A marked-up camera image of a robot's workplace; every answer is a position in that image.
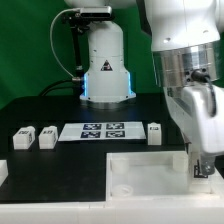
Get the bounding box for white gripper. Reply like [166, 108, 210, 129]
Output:
[164, 85, 224, 176]

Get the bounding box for white square tabletop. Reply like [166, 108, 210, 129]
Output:
[106, 151, 224, 201]

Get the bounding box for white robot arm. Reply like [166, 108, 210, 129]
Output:
[64, 0, 224, 176]

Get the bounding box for sheet with fiducial markers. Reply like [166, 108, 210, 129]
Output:
[59, 122, 146, 141]

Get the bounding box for white left obstacle block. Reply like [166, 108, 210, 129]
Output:
[0, 160, 8, 187]

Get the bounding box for white front obstacle wall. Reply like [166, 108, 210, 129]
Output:
[0, 199, 224, 224]

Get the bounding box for black base cables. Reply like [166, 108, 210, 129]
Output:
[39, 78, 84, 98]

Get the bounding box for grey camera on mount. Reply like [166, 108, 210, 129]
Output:
[80, 6, 112, 18]

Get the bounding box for grey camera cable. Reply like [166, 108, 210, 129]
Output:
[49, 7, 83, 81]

